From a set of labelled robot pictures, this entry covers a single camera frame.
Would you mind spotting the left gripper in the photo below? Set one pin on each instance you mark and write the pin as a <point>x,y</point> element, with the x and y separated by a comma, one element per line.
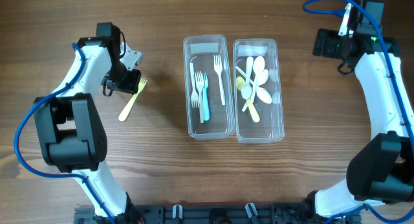
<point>131,86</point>

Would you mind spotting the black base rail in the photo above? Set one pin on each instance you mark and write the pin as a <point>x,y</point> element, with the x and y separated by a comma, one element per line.
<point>278,213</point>

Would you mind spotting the white upside-down plastic spoon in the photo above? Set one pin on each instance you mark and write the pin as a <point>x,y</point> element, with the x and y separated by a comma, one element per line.
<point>263,95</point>

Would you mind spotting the clear plastic container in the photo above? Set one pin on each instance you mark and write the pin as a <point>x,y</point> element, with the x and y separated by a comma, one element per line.
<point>200,50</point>
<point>270,128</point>

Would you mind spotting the yellow plastic spoon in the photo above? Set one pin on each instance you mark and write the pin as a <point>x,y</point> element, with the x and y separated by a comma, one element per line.
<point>240,82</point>

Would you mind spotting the white upside-down plastic fork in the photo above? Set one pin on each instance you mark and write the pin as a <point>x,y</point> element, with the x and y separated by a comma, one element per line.
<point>194,95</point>

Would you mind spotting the white thick-handled plastic spoon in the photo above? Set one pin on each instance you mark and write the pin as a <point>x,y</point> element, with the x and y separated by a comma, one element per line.
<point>247,89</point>

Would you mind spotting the right clear plastic container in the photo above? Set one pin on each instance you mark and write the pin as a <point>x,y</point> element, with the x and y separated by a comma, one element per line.
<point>270,128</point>

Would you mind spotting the light blue plastic fork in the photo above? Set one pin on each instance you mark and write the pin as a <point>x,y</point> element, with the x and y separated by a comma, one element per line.
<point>206,108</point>

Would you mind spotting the white long plastic fork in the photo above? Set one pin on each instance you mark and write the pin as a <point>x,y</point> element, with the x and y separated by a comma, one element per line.
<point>218,68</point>

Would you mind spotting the cream yellow plastic fork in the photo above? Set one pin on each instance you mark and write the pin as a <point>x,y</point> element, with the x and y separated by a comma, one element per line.
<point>128,107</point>

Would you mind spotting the left clear plastic container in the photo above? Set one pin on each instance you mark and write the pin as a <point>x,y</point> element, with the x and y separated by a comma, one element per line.
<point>200,50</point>

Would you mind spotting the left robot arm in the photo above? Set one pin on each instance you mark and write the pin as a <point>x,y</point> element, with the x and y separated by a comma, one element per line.
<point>70,132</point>

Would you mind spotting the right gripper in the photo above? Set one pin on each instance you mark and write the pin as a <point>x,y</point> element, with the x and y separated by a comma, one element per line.
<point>328,50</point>

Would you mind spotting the large white plastic spoon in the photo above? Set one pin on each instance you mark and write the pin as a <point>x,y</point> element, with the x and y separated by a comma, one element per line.
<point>258,66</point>

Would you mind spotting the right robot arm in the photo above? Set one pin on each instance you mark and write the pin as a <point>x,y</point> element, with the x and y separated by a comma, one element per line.
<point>382,172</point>

